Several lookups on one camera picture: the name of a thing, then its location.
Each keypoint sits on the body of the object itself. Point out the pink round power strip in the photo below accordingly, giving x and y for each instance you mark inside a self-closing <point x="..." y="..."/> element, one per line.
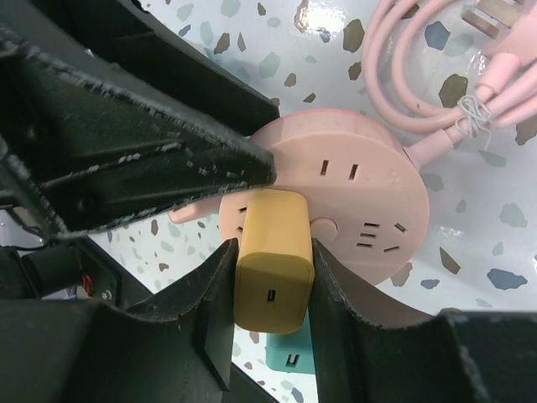
<point x="366" y="201"/>

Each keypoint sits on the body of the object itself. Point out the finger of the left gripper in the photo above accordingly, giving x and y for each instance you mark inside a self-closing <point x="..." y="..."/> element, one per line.
<point x="164" y="60"/>

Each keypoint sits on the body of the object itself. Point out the green plug adapter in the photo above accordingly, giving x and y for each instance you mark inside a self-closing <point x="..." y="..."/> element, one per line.
<point x="291" y="353"/>

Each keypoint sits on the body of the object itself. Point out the yellow plug adapter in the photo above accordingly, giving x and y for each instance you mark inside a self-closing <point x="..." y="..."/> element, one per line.
<point x="275" y="266"/>

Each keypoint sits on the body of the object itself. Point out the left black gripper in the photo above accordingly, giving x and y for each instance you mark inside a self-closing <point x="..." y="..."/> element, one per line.
<point x="86" y="148"/>

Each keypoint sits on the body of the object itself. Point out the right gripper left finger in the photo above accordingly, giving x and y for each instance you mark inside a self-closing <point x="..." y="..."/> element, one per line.
<point x="174" y="346"/>

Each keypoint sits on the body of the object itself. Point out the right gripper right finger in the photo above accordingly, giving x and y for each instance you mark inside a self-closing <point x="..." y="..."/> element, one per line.
<point x="369" y="347"/>

